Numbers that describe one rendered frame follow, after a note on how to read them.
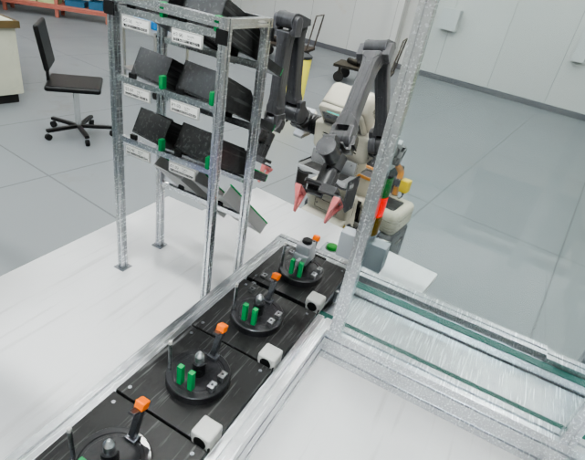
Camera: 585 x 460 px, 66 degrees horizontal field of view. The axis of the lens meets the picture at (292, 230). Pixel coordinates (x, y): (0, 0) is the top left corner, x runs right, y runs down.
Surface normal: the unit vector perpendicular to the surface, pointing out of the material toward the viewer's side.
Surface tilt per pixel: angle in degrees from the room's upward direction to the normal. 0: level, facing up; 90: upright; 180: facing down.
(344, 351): 90
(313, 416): 0
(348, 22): 90
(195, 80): 65
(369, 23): 90
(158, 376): 0
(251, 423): 0
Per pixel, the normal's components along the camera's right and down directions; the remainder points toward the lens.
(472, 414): -0.47, 0.39
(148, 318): 0.16, -0.85
